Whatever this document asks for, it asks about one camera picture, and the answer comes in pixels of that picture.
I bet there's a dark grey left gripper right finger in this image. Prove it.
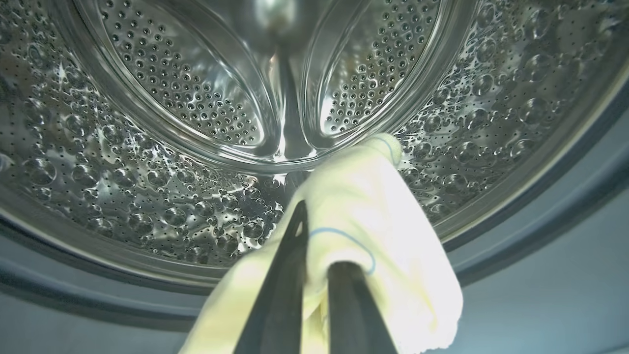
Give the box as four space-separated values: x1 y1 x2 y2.
327 261 399 354

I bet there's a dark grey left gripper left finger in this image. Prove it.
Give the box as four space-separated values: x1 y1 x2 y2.
233 201 310 354

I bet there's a pale yellow garment blue trim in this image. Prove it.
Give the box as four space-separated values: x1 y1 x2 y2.
179 133 464 354

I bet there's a grey rubber door gasket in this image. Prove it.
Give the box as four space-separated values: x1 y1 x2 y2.
0 84 629 354

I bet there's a white front-load washing machine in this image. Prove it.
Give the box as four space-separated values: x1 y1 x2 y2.
0 0 629 354

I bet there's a perforated steel washer drum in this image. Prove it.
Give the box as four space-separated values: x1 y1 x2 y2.
0 0 629 293

